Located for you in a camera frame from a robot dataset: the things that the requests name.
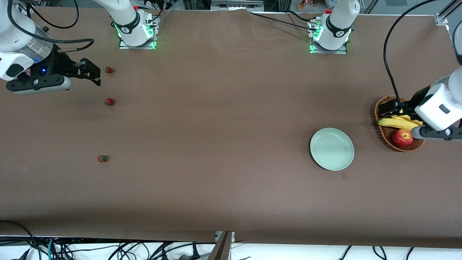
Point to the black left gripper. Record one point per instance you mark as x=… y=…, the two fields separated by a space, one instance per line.
x=418 y=96

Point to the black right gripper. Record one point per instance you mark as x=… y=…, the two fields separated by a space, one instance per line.
x=57 y=64

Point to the red strawberry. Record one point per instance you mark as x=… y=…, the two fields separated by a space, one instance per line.
x=109 y=102
x=102 y=158
x=109 y=70

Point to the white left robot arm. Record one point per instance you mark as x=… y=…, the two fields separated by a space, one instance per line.
x=337 y=21

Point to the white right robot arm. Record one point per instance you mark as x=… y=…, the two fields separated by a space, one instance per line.
x=130 y=21

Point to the pale green round plate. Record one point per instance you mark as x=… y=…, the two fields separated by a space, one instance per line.
x=332 y=150

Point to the yellow banana bunch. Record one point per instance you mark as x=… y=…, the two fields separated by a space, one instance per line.
x=397 y=124

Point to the brown wicker basket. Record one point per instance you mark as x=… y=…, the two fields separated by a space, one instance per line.
x=387 y=139

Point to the red apple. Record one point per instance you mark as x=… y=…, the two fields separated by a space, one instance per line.
x=402 y=139

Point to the brown table cover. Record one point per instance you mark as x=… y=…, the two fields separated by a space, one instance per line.
x=216 y=180

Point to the black power plug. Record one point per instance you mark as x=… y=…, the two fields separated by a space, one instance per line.
x=195 y=251

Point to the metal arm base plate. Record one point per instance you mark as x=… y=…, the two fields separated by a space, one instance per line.
x=328 y=51
x=124 y=45

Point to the aluminium frame profile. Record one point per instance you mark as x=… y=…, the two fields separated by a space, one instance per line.
x=442 y=18

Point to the grey metal rail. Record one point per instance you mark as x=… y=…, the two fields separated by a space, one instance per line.
x=236 y=5

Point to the metal table leg bracket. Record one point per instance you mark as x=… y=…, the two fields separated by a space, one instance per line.
x=223 y=247

